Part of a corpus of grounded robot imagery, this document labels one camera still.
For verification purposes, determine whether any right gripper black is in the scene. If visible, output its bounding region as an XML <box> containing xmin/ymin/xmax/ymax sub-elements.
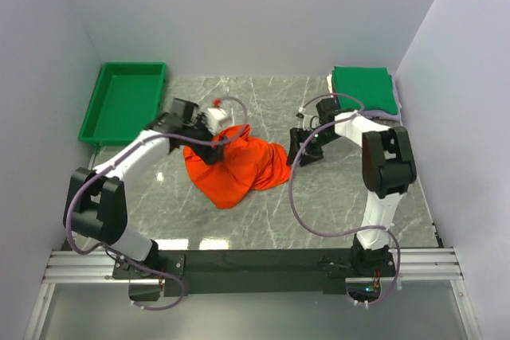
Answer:
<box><xmin>286</xmin><ymin>127</ymin><xmax>341</xmax><ymax>166</ymax></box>

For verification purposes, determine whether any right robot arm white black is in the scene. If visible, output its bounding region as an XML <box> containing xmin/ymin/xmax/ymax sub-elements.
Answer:
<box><xmin>287</xmin><ymin>95</ymin><xmax>417</xmax><ymax>276</ymax></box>

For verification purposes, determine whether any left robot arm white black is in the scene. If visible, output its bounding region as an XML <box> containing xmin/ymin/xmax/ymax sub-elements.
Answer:
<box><xmin>63</xmin><ymin>98</ymin><xmax>230</xmax><ymax>278</ymax></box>

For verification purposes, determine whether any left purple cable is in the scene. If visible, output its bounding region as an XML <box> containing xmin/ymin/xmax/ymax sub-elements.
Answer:
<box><xmin>65</xmin><ymin>96</ymin><xmax>250</xmax><ymax>311</ymax></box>

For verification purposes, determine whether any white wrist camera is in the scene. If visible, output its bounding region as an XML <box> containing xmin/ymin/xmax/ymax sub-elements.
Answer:
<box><xmin>205</xmin><ymin>107</ymin><xmax>231</xmax><ymax>135</ymax></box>
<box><xmin>296</xmin><ymin>107</ymin><xmax>320</xmax><ymax>131</ymax></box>

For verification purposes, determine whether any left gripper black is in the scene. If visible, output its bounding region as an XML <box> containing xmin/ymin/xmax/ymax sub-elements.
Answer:
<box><xmin>183</xmin><ymin>112</ymin><xmax>229</xmax><ymax>165</ymax></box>

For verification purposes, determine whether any orange t shirt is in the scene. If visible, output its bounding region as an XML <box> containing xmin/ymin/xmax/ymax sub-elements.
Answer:
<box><xmin>183</xmin><ymin>125</ymin><xmax>291</xmax><ymax>209</ymax></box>

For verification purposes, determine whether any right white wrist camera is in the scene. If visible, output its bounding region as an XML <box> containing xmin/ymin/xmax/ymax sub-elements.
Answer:
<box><xmin>296</xmin><ymin>107</ymin><xmax>320</xmax><ymax>131</ymax></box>

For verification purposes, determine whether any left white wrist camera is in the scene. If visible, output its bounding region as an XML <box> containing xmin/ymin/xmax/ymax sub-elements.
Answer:
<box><xmin>205</xmin><ymin>107</ymin><xmax>231</xmax><ymax>135</ymax></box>

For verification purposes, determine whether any white folded t shirt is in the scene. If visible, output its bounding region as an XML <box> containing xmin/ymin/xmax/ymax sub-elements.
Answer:
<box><xmin>326</xmin><ymin>74</ymin><xmax>338</xmax><ymax>103</ymax></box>

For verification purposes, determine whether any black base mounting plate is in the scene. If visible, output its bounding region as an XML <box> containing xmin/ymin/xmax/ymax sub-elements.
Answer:
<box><xmin>112</xmin><ymin>249</ymin><xmax>398</xmax><ymax>297</ymax></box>

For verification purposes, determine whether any green folded t shirt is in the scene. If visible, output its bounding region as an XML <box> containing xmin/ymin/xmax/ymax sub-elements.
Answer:
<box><xmin>331</xmin><ymin>66</ymin><xmax>398</xmax><ymax>115</ymax></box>

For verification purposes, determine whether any green plastic bin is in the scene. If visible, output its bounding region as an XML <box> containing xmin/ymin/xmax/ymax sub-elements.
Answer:
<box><xmin>78</xmin><ymin>62</ymin><xmax>167</xmax><ymax>147</ymax></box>

